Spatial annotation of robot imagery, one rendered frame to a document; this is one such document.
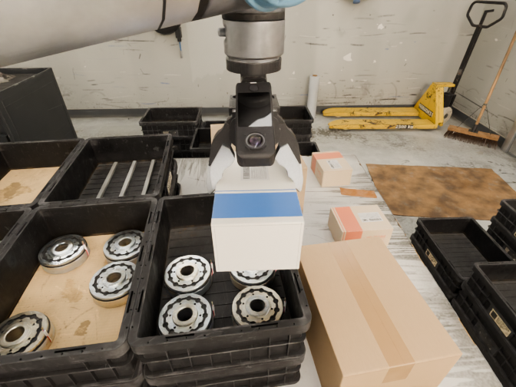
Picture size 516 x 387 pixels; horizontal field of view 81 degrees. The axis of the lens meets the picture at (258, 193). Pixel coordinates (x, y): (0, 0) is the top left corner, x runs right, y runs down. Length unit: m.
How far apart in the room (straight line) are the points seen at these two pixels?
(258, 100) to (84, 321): 0.56
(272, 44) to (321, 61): 3.48
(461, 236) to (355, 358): 1.43
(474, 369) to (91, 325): 0.81
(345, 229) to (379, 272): 0.25
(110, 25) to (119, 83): 3.89
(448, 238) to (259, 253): 1.56
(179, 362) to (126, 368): 0.09
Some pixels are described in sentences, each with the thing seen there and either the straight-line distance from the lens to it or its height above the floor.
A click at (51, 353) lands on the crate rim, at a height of 0.93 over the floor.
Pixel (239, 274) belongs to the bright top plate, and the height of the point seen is 0.86.
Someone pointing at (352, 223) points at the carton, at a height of 0.77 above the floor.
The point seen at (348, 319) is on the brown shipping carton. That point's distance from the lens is 0.65.
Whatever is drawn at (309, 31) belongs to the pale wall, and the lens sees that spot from 3.78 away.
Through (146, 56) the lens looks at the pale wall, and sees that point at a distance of 3.90.
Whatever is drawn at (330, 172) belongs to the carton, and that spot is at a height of 0.77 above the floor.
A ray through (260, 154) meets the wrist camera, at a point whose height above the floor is 1.23.
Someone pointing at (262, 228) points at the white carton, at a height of 1.13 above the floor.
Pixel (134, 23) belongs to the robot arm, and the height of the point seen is 1.37.
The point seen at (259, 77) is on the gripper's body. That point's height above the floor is 1.29.
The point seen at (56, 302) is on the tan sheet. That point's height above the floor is 0.83.
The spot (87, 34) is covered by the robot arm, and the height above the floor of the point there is 1.37.
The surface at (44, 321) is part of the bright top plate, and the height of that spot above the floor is 0.86.
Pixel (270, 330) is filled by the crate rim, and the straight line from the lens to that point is 0.54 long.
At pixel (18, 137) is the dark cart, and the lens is 2.23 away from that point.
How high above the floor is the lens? 1.39
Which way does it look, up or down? 35 degrees down
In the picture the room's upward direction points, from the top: straight up
